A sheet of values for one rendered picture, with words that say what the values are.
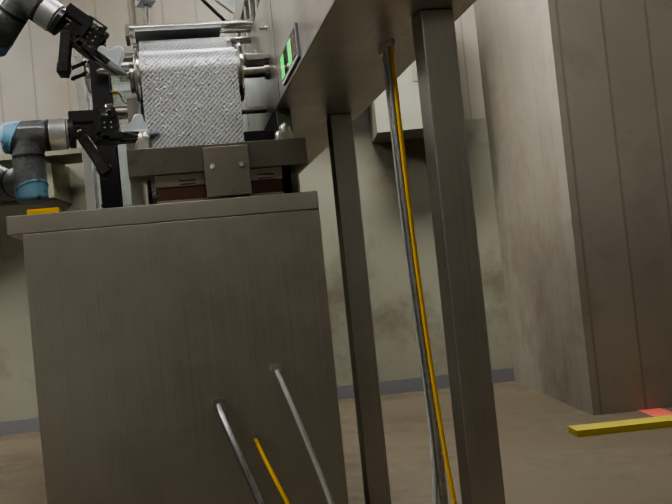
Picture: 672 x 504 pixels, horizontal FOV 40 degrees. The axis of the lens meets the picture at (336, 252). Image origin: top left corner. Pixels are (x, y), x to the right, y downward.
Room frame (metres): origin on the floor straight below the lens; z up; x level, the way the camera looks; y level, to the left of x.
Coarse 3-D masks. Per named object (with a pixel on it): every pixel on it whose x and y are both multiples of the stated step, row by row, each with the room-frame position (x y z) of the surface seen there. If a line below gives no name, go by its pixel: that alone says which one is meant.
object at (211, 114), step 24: (144, 96) 2.22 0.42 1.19; (168, 96) 2.23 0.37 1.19; (192, 96) 2.24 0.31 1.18; (216, 96) 2.25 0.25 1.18; (168, 120) 2.22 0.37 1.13; (192, 120) 2.23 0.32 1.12; (216, 120) 2.25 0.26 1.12; (240, 120) 2.26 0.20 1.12; (168, 144) 2.22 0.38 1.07; (192, 144) 2.23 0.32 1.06
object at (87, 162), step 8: (72, 48) 3.18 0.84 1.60; (128, 48) 3.21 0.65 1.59; (80, 56) 3.18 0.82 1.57; (80, 72) 3.18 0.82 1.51; (80, 80) 3.18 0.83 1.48; (88, 80) 3.54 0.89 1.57; (80, 88) 3.18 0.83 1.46; (80, 96) 3.18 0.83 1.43; (80, 104) 3.18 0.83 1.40; (88, 136) 3.18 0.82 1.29; (88, 160) 3.18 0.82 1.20; (88, 168) 3.18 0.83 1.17; (88, 176) 3.18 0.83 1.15; (88, 184) 3.18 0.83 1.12; (88, 192) 3.18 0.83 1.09; (88, 200) 3.18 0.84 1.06; (88, 208) 3.18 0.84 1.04
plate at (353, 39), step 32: (288, 0) 1.91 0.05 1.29; (320, 0) 1.56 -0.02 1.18; (352, 0) 1.46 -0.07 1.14; (384, 0) 1.48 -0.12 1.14; (416, 0) 1.49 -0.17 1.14; (448, 0) 1.51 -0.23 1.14; (256, 32) 2.51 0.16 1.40; (288, 32) 1.95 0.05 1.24; (320, 32) 1.63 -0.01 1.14; (352, 32) 1.65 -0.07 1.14; (384, 32) 1.67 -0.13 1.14; (320, 64) 1.87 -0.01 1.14; (352, 64) 1.89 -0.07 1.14; (256, 96) 2.67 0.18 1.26; (288, 96) 2.15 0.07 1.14; (320, 96) 2.19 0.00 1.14; (352, 96) 2.22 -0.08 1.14; (256, 128) 2.75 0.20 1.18; (320, 128) 2.64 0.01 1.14
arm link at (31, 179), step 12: (12, 156) 2.15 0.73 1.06; (24, 156) 2.13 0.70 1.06; (36, 156) 2.14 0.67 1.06; (12, 168) 2.19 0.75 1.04; (24, 168) 2.13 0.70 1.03; (36, 168) 2.14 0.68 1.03; (12, 180) 2.15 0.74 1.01; (24, 180) 2.13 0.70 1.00; (36, 180) 2.14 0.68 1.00; (12, 192) 2.18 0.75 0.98; (24, 192) 2.13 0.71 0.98; (36, 192) 2.14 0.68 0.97
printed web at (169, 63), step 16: (144, 48) 2.46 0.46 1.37; (160, 48) 2.47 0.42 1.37; (176, 48) 2.47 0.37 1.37; (192, 48) 2.48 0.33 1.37; (208, 48) 2.29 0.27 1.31; (224, 48) 2.28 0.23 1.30; (144, 64) 2.22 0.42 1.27; (160, 64) 2.23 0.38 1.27; (176, 64) 2.23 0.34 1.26; (192, 64) 2.24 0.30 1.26; (208, 64) 2.25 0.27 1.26; (224, 64) 2.25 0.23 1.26; (144, 80) 2.22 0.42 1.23; (160, 80) 2.22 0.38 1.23; (176, 80) 2.23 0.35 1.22; (192, 80) 2.24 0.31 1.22; (208, 80) 2.24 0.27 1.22; (224, 80) 2.25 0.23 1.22
